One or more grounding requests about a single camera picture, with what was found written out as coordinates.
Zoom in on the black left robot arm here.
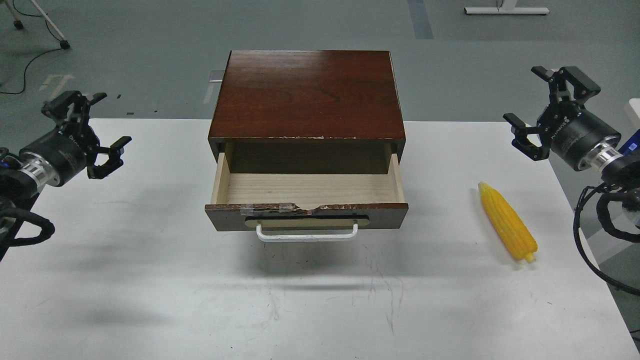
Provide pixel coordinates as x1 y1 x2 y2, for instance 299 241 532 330
0 90 131 256

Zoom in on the white table base foot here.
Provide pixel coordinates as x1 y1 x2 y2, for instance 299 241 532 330
464 0 550 16

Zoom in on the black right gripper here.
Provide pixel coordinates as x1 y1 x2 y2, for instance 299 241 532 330
502 66 622 173

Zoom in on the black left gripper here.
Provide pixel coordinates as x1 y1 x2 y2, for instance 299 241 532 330
19 90 132 188

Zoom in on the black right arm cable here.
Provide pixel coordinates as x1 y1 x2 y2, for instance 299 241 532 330
573 184 640 297

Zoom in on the black floor cable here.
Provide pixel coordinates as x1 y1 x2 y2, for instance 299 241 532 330
0 46 62 95

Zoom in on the yellow plastic corn cob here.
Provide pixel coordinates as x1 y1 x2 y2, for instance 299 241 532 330
477 182 538 264

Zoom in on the white stand leg with caster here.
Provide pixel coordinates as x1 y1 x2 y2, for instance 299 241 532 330
0 0 71 50

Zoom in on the dark wooden drawer cabinet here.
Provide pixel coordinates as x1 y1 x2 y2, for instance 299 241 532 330
207 49 407 160

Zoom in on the wooden drawer with white handle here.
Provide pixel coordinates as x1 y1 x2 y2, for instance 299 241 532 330
205 153 409 242

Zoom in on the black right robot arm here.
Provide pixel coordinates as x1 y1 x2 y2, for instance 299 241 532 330
503 66 639 191

